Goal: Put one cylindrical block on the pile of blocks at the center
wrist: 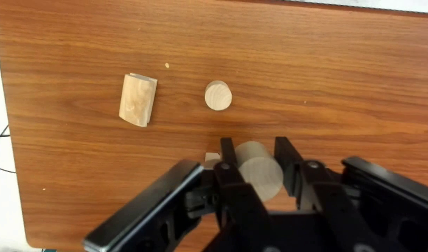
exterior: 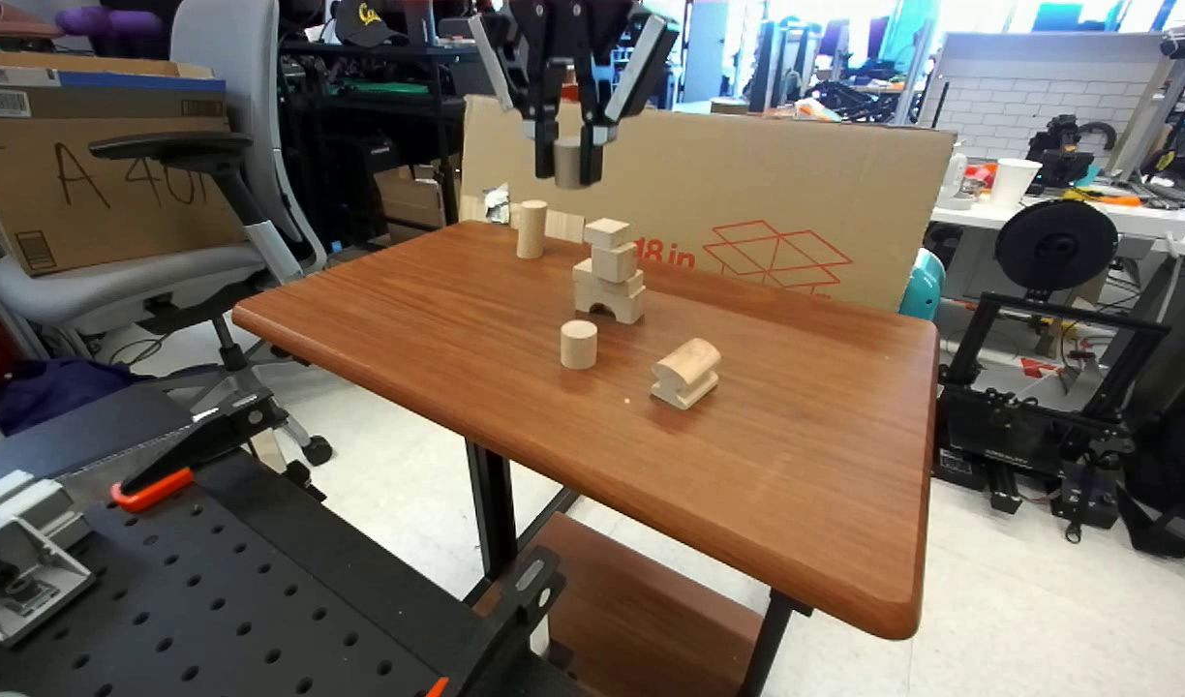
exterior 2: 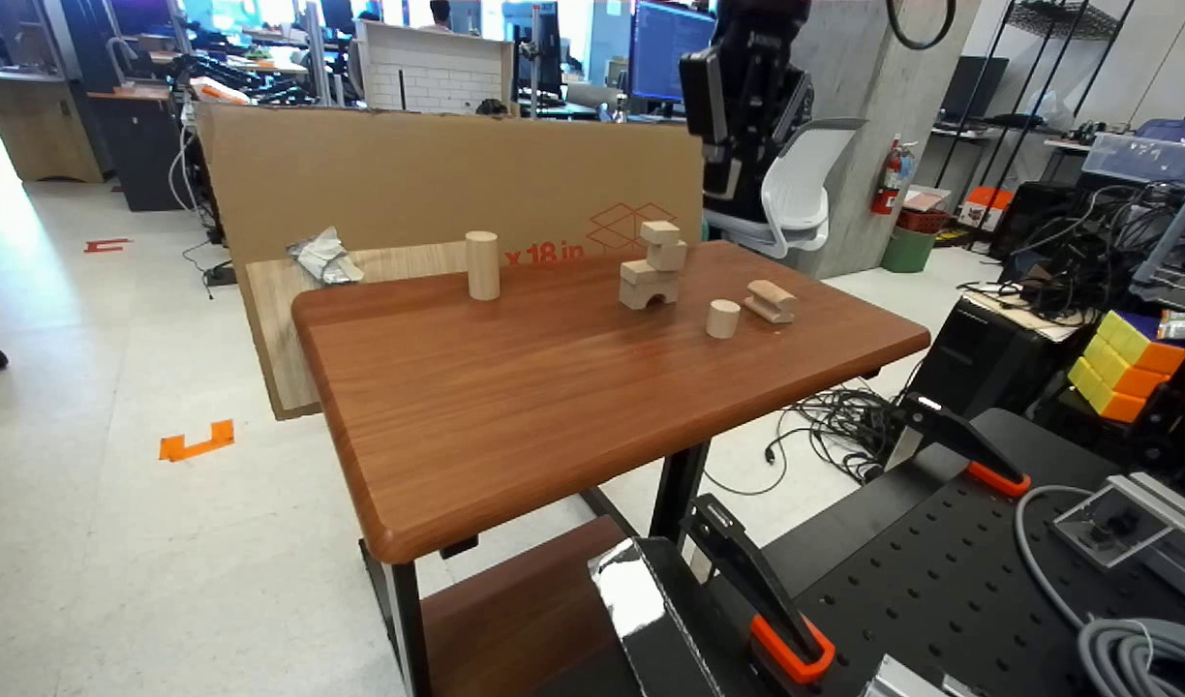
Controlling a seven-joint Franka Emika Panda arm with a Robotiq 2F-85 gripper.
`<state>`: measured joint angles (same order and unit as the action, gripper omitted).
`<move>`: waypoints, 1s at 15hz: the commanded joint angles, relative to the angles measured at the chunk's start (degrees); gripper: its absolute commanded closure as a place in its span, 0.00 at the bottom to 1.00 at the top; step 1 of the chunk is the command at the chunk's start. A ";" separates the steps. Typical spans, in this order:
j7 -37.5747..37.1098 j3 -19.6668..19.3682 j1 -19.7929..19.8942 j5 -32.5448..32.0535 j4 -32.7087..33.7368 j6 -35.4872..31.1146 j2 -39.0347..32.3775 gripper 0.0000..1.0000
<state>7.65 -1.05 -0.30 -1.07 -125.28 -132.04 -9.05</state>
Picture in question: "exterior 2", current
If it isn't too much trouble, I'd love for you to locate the blue storage crate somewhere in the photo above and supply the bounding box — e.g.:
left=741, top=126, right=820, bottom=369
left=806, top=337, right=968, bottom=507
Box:
left=1078, top=116, right=1185, bottom=197

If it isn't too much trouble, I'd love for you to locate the yellow and orange block stack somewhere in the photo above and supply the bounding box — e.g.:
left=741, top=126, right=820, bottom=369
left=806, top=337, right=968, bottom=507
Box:
left=1065, top=306, right=1185, bottom=431

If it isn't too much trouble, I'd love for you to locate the brown cabinet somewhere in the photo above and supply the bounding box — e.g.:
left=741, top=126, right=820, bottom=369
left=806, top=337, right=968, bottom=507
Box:
left=0, top=68, right=105, bottom=184

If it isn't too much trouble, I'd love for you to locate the crumpled white grey cloth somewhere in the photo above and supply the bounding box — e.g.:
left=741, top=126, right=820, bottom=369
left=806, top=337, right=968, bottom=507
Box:
left=288, top=224, right=369, bottom=290

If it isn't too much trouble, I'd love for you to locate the wooden lower shelf board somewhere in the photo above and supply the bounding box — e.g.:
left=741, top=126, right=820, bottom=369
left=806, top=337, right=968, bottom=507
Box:
left=413, top=514, right=640, bottom=697

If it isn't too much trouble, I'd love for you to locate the flat rectangular wooden block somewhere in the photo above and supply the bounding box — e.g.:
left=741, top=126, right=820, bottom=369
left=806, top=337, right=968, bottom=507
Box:
left=741, top=276, right=803, bottom=328

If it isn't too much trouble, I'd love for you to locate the black clamp with orange handle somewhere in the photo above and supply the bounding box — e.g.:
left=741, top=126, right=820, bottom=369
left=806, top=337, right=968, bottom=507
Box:
left=893, top=391, right=1037, bottom=503
left=683, top=490, right=840, bottom=688

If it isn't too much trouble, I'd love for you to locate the tall wooden cylinder block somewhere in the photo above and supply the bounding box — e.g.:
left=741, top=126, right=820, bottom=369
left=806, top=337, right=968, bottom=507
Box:
left=462, top=228, right=505, bottom=306

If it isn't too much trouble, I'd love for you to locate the wooden cube block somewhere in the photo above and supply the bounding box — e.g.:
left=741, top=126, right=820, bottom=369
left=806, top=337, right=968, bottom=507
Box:
left=635, top=217, right=688, bottom=276

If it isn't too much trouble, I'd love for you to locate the black cabinet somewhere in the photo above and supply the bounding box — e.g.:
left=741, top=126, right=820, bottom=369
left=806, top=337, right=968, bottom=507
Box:
left=87, top=82, right=199, bottom=214

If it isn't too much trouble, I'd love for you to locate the black coiled hoop cable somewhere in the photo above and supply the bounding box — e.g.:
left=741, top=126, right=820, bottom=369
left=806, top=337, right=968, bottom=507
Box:
left=882, top=0, right=964, bottom=54

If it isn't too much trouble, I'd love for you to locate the black cable tangle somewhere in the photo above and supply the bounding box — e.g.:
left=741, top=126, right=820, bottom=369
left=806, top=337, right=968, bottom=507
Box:
left=790, top=382, right=915, bottom=483

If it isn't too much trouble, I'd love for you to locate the white grid panel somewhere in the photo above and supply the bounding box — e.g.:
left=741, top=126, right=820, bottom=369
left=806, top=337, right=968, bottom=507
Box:
left=356, top=17, right=518, bottom=121

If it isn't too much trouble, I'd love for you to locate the black metal shelving rack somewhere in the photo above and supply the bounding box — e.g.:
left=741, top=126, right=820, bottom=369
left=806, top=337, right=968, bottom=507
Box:
left=933, top=0, right=1146, bottom=197

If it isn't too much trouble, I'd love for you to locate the red fire extinguisher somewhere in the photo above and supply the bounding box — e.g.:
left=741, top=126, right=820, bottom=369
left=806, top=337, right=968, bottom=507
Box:
left=871, top=135, right=919, bottom=221

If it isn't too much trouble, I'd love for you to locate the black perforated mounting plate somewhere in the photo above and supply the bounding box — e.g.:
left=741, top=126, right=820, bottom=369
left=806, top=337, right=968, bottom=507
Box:
left=537, top=404, right=1185, bottom=697

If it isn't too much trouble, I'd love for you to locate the black machine with monitor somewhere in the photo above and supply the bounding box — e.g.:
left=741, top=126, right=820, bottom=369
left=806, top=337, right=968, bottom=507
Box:
left=679, top=0, right=816, bottom=217

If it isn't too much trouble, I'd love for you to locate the black equipment box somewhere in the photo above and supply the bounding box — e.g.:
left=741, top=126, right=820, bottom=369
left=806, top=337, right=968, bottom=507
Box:
left=908, top=294, right=1087, bottom=419

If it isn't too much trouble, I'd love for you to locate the grey cable bundle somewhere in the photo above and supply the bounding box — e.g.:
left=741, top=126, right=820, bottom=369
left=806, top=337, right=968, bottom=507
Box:
left=1010, top=480, right=1185, bottom=697

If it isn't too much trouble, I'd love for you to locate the large cardboard box orange print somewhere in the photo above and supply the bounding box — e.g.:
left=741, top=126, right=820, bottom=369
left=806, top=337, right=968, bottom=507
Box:
left=190, top=102, right=710, bottom=284

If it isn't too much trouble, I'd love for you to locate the red and white box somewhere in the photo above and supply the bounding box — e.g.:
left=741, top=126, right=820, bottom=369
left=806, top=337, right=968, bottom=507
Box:
left=893, top=183, right=958, bottom=235

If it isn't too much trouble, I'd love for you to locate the white plastic chair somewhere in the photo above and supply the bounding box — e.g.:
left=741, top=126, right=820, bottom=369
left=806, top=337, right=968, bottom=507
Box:
left=705, top=121, right=865, bottom=264

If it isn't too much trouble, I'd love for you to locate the green bucket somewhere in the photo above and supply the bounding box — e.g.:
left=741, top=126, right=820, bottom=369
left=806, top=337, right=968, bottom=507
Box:
left=878, top=224, right=936, bottom=277

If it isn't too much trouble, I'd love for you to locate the wooden arch block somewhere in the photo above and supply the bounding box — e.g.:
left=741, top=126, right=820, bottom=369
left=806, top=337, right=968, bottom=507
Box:
left=617, top=255, right=683, bottom=315

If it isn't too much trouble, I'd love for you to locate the black table frame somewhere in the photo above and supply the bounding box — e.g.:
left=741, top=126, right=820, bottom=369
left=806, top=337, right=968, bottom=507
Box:
left=356, top=440, right=711, bottom=697

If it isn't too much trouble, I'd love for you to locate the light wooden board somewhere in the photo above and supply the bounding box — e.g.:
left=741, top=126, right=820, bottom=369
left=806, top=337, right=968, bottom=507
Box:
left=242, top=235, right=471, bottom=422

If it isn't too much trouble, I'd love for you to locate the blue computer monitor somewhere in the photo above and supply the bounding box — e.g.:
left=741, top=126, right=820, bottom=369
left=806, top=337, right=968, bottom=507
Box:
left=628, top=0, right=719, bottom=109

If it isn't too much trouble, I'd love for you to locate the thin black floor cable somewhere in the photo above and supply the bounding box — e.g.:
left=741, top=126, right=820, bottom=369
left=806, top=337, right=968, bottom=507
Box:
left=701, top=422, right=820, bottom=503

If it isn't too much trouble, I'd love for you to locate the short wooden cylinder block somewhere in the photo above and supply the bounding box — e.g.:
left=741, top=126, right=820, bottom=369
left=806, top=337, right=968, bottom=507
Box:
left=701, top=294, right=749, bottom=346

